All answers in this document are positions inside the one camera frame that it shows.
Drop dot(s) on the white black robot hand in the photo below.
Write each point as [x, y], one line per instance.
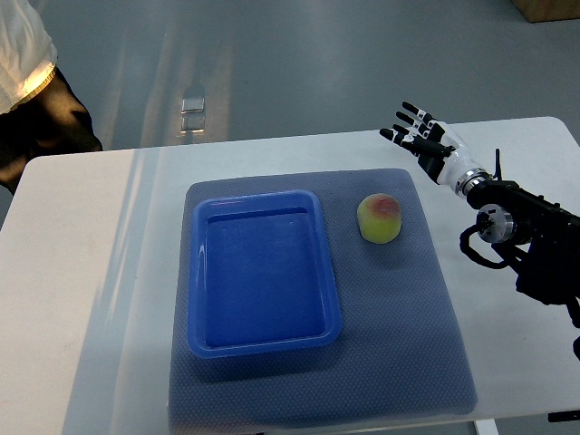
[440, 151]

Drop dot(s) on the grey blue mat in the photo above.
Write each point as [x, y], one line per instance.
[400, 353]

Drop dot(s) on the person in white shirt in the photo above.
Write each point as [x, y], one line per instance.
[40, 115]

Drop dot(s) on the white table leg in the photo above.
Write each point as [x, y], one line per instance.
[486, 427]

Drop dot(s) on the brown cardboard box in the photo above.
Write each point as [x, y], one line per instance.
[541, 11]

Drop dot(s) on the metal floor plate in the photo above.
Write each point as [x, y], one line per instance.
[195, 104]

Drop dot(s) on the blue plastic tray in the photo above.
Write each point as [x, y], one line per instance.
[261, 278]

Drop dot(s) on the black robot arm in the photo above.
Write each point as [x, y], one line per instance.
[537, 239]

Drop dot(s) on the green red peach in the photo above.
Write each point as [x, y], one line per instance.
[379, 218]

